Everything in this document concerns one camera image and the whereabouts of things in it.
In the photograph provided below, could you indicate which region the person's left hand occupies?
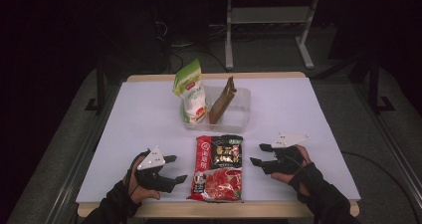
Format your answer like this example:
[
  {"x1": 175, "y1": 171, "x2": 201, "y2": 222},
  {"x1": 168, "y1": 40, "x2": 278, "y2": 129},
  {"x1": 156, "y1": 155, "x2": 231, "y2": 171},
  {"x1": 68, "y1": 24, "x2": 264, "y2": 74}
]
[{"x1": 127, "y1": 163, "x2": 162, "y2": 205}]

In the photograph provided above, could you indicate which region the red and black food packet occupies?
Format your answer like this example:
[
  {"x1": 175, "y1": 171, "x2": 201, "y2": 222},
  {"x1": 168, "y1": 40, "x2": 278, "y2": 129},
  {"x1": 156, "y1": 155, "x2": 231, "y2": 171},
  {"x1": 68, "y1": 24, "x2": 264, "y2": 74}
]
[{"x1": 187, "y1": 133, "x2": 245, "y2": 203}]

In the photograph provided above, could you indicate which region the white table mat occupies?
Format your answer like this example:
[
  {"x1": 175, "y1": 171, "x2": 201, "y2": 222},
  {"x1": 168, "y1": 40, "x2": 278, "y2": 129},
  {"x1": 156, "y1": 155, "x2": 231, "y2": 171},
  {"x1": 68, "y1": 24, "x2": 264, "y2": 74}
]
[{"x1": 75, "y1": 77, "x2": 362, "y2": 204}]

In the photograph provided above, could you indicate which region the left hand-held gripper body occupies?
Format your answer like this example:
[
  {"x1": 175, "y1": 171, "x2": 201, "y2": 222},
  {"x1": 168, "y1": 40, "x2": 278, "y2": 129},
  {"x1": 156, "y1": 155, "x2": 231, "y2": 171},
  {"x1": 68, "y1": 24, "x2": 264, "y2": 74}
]
[{"x1": 133, "y1": 146, "x2": 177, "y2": 194}]

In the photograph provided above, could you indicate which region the person's right hand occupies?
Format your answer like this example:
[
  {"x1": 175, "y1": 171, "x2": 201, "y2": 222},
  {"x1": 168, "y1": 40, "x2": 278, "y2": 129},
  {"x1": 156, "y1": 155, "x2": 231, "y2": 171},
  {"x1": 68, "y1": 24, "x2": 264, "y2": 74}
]
[{"x1": 270, "y1": 144, "x2": 314, "y2": 185}]

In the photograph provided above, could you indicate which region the black floor cable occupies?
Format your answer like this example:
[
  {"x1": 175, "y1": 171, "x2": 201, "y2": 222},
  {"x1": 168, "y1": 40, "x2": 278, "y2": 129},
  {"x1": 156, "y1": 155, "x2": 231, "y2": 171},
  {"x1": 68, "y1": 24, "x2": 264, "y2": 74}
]
[{"x1": 341, "y1": 150, "x2": 422, "y2": 220}]

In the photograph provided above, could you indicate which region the black background cable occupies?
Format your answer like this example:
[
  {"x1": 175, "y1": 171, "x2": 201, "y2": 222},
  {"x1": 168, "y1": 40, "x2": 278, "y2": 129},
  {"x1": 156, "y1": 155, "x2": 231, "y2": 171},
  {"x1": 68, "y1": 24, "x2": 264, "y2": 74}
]
[{"x1": 167, "y1": 43, "x2": 231, "y2": 75}]

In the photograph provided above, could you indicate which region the white metal stand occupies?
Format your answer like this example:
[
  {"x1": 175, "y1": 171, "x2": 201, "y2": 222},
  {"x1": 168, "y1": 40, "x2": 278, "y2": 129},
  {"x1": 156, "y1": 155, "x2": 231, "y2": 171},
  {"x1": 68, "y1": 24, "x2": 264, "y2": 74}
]
[{"x1": 224, "y1": 0, "x2": 321, "y2": 71}]

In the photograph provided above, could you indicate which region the clear plastic container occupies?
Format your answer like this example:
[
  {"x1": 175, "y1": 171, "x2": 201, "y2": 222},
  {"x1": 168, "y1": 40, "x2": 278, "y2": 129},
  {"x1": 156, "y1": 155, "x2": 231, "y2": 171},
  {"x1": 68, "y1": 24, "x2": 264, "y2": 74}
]
[{"x1": 180, "y1": 85, "x2": 252, "y2": 134}]

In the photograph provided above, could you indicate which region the black metal stand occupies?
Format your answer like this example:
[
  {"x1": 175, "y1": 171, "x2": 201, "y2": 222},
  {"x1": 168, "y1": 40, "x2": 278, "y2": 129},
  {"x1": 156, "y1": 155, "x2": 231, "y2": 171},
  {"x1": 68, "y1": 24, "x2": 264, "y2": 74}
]
[
  {"x1": 85, "y1": 59, "x2": 107, "y2": 114},
  {"x1": 365, "y1": 56, "x2": 396, "y2": 114}
]

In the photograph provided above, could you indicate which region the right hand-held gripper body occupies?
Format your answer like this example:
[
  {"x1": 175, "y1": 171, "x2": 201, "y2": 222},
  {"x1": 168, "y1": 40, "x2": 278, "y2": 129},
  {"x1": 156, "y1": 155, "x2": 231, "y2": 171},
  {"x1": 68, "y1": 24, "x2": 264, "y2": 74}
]
[{"x1": 261, "y1": 132, "x2": 312, "y2": 176}]

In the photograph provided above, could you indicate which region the gold foil packet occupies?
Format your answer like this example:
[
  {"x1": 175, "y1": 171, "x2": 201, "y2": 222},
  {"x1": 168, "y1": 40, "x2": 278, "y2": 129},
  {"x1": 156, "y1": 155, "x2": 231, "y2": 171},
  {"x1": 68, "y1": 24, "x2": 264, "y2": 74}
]
[{"x1": 208, "y1": 76, "x2": 239, "y2": 125}]

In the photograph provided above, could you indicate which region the white and green food packet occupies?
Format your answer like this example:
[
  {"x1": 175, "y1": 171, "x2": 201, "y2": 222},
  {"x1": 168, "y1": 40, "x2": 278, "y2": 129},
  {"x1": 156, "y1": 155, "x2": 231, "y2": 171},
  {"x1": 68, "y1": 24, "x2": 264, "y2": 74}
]
[{"x1": 171, "y1": 58, "x2": 209, "y2": 125}]

